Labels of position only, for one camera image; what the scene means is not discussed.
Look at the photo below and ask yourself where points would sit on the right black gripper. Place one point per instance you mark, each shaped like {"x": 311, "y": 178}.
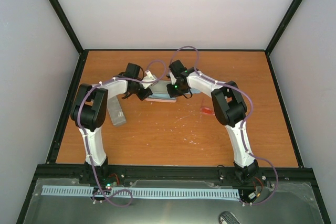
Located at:
{"x": 172, "y": 94}

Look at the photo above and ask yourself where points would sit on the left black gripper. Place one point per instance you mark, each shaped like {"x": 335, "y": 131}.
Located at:
{"x": 144, "y": 94}

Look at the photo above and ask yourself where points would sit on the pink glasses case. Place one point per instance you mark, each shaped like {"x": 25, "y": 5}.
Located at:
{"x": 160, "y": 87}

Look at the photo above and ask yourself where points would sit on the blue cleaning cloth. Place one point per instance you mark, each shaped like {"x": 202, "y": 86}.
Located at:
{"x": 194, "y": 91}
{"x": 160, "y": 96}

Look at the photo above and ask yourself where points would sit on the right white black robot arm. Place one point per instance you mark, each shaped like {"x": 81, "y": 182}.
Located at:
{"x": 229, "y": 108}

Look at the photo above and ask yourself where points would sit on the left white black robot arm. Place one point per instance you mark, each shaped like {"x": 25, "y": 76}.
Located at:
{"x": 90, "y": 108}

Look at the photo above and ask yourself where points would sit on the red sunglasses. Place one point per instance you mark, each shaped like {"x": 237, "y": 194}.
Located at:
{"x": 206, "y": 109}

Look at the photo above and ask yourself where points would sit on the grey glasses case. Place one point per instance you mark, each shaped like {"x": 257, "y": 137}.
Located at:
{"x": 115, "y": 111}

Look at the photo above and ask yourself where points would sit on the black oval remote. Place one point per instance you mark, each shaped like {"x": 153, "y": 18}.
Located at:
{"x": 227, "y": 217}

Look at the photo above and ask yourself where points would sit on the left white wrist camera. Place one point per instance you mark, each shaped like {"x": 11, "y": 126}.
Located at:
{"x": 149, "y": 79}

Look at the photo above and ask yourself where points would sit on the blue slotted cable duct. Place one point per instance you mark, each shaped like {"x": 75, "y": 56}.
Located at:
{"x": 145, "y": 193}

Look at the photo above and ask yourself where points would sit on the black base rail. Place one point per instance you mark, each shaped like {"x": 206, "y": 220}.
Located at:
{"x": 125, "y": 174}

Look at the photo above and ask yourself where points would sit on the left black frame post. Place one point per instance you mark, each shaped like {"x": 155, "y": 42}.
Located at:
{"x": 66, "y": 24}

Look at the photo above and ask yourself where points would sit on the black frame post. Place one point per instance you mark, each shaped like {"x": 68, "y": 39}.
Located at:
{"x": 293, "y": 7}
{"x": 66, "y": 24}

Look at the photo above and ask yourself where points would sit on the right black frame post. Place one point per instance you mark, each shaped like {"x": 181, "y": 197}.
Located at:
{"x": 293, "y": 7}

